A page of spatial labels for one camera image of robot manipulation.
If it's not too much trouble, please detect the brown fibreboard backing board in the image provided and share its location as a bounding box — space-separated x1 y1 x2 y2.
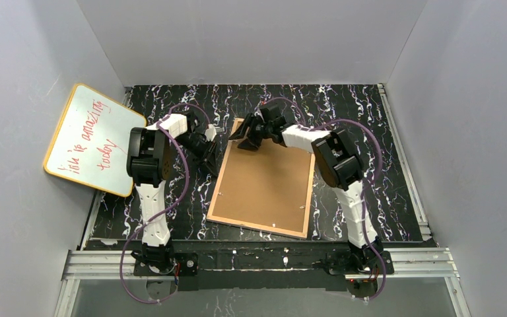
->
211 124 314 234

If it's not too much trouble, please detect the black marble pattern mat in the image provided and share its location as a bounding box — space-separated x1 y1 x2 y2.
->
83 85 424 249

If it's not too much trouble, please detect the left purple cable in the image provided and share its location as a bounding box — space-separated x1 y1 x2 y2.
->
119 102 213 305

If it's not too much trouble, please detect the wooden picture frame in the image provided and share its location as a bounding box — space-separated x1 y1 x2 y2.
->
206 118 317 240

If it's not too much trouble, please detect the yellow rimmed whiteboard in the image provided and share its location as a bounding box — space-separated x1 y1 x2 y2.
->
43 83 147 197

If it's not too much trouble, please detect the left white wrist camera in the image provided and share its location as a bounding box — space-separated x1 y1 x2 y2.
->
204 123 224 142

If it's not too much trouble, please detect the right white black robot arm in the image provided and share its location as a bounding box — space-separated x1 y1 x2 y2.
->
230 106 387 275

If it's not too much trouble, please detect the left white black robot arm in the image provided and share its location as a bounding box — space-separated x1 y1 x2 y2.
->
127 112 218 274

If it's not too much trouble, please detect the aluminium rail base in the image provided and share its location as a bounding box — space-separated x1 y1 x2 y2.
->
55 244 470 316

